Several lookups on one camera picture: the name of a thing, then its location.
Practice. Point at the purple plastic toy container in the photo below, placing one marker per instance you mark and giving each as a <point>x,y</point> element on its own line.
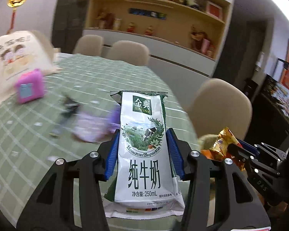
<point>90,128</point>

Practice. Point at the beige chair near right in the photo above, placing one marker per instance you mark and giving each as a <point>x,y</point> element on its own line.
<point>217,105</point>

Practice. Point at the green white milk carton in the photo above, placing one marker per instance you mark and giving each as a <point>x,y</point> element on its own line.
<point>146,185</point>

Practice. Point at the wooden wall shelf unit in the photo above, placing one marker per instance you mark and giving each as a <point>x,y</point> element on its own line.
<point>195,25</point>

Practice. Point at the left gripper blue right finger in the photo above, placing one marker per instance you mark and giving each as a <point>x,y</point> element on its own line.
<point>219,195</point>

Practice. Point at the red gold snack wrapper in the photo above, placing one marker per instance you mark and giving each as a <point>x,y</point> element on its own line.
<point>221,151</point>

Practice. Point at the beige chair middle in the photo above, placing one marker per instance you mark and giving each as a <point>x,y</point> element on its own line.
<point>129,51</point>

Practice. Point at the beige cartoon food cover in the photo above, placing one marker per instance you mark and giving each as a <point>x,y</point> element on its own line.
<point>20,53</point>

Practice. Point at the green grid tablecloth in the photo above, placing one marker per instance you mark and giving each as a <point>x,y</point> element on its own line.
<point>27,150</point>

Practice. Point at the beige chair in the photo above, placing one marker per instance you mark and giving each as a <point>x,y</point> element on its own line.
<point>90,45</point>
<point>217,105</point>
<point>129,51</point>

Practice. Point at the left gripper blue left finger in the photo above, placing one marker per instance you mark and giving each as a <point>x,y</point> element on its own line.
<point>110,156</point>

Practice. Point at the silver crumpled wrapper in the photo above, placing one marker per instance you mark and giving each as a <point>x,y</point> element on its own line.
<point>70,109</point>

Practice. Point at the wicker trash basket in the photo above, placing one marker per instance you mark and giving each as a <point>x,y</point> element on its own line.
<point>207,141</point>

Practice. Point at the beige chair far left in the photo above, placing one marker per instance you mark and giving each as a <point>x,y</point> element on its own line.
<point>90,45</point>

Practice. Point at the pink toy suitcase box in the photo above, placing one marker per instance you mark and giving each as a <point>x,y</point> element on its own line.
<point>30,86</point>

